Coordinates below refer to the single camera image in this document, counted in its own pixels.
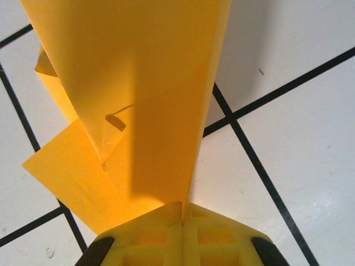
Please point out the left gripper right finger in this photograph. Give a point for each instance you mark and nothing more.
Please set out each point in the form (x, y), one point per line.
(222, 243)

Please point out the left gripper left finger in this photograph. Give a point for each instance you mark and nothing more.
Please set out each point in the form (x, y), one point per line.
(149, 241)

